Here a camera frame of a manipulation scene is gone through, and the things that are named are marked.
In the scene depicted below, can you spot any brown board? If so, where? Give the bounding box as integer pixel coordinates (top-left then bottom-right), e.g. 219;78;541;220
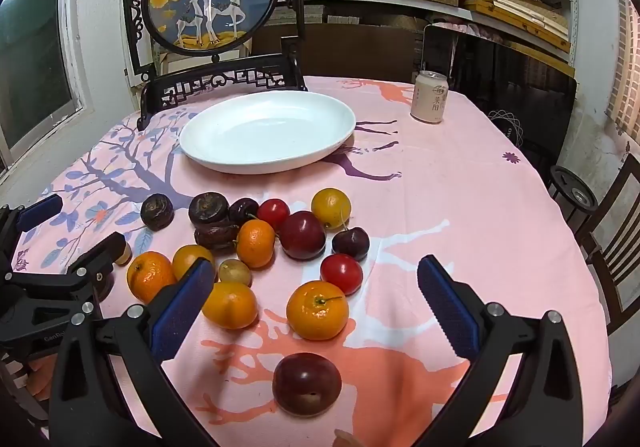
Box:
252;22;426;79

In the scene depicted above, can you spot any pink printed tablecloth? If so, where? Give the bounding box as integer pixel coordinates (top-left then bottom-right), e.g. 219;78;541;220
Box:
0;74;613;447

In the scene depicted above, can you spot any small tan longan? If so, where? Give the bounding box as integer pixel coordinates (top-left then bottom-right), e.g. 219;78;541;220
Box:
218;258;252;287

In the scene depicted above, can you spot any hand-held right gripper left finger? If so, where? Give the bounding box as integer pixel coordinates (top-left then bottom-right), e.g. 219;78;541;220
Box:
48;256;217;447

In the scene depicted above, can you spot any black round disc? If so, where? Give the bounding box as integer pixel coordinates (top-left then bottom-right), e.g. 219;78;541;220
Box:
547;166;599;213

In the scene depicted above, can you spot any large tangerine green stem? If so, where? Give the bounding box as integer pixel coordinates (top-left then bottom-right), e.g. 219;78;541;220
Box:
286;280;350;341

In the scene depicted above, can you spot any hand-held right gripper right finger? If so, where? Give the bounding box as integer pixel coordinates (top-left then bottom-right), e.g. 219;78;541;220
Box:
416;254;610;447

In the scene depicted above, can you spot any yellow round fruit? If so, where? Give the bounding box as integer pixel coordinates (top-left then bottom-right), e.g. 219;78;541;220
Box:
172;244;217;282
311;188;352;229

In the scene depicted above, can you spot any black chair behind table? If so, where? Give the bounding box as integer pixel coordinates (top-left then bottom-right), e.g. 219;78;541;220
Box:
422;24;577;163

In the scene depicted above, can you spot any dark wooden chair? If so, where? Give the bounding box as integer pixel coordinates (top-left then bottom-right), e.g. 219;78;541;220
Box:
575;154;640;328

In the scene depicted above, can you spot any white oval plate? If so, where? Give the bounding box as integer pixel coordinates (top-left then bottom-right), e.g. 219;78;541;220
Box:
179;91;357;175

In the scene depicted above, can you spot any small brown round fruit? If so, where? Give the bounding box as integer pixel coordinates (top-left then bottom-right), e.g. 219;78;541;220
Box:
114;239;134;268

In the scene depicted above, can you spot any pale pink drink can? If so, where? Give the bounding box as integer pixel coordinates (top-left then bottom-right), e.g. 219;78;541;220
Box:
411;70;449;124

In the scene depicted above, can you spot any dark red plum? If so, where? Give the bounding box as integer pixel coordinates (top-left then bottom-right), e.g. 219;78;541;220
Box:
272;352;343;416
278;210;327;262

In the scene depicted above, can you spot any dark brown water chestnut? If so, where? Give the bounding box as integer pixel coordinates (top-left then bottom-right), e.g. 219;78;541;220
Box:
188;192;231;229
140;194;174;231
194;223;240;255

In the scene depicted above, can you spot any smooth orange fruit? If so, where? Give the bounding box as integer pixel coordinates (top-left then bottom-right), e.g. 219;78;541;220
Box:
201;281;259;330

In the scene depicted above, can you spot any red cherry tomato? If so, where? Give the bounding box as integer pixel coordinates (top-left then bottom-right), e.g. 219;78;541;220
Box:
320;253;364;296
256;198;291;230

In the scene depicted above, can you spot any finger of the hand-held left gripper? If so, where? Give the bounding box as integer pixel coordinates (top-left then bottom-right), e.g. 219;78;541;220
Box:
0;194;64;273
0;231;127;301

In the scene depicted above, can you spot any white framed window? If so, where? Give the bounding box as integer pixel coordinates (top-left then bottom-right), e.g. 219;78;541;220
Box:
0;0;93;168

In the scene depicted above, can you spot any medium tangerine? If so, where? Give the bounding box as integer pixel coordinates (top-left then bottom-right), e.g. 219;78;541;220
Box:
126;251;178;304

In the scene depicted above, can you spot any small tangerine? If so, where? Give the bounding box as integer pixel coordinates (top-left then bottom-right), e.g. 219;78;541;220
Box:
236;220;277;269

